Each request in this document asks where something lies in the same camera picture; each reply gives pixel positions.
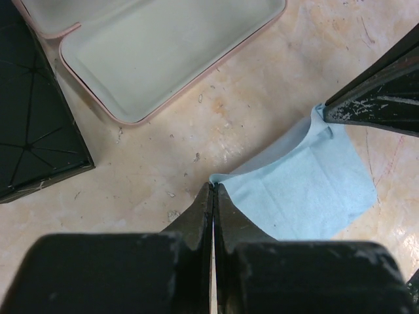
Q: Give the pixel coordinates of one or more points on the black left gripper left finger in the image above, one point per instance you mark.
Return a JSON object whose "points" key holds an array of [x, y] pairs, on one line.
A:
{"points": [[164, 272]]}

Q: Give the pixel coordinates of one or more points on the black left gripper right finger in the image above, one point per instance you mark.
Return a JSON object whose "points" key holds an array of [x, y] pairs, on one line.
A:
{"points": [[259, 274]]}

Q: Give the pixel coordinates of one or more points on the black glasses case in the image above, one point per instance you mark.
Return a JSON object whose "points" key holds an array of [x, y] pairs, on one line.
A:
{"points": [[41, 143]]}

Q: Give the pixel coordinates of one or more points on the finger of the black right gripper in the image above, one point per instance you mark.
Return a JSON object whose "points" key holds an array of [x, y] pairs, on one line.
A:
{"points": [[385, 95]]}

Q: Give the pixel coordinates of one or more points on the pink glasses case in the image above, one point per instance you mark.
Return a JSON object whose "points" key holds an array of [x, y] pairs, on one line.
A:
{"points": [[134, 57]]}

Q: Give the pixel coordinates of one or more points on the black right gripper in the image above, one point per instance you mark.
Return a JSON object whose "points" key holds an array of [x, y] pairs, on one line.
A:
{"points": [[413, 289]]}

